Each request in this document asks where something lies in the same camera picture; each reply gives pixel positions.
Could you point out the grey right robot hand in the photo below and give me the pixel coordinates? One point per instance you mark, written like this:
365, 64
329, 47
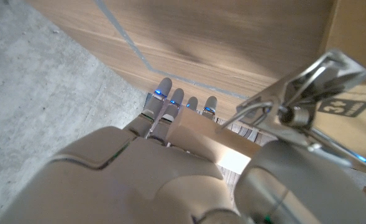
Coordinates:
123, 186

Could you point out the long wooden stick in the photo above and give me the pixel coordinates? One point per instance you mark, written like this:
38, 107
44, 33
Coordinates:
201, 140

